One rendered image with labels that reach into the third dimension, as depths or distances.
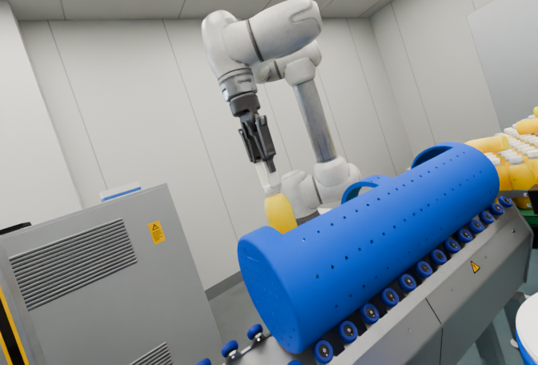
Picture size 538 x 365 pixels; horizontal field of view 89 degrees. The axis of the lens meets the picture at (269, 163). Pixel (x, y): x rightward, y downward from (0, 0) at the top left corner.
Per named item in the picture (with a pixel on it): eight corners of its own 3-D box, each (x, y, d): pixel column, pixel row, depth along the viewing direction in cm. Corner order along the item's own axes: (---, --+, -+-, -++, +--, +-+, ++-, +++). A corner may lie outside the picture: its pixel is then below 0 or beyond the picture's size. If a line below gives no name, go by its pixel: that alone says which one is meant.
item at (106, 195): (102, 203, 193) (98, 193, 193) (137, 192, 208) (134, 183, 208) (105, 201, 184) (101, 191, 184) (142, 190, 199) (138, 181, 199)
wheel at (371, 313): (355, 310, 67) (358, 307, 65) (367, 300, 69) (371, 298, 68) (367, 328, 65) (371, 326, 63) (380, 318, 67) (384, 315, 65)
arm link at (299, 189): (289, 212, 148) (276, 174, 147) (322, 203, 145) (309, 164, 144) (286, 222, 133) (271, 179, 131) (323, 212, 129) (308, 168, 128)
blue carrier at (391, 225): (258, 326, 78) (226, 231, 78) (431, 211, 119) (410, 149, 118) (319, 383, 53) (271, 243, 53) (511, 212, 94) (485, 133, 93)
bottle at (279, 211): (290, 267, 66) (266, 193, 65) (275, 262, 72) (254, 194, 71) (312, 254, 69) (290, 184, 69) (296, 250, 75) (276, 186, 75)
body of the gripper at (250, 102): (223, 106, 71) (234, 140, 72) (234, 95, 64) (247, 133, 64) (249, 100, 75) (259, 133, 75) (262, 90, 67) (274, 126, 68)
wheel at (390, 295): (375, 294, 70) (379, 291, 69) (386, 286, 72) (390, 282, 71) (388, 311, 68) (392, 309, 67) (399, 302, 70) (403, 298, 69)
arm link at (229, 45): (208, 79, 65) (259, 58, 62) (186, 15, 64) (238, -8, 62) (223, 87, 75) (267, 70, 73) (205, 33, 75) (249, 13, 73)
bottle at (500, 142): (500, 146, 116) (455, 153, 132) (510, 152, 118) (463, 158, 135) (501, 131, 117) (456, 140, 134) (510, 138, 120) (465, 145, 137)
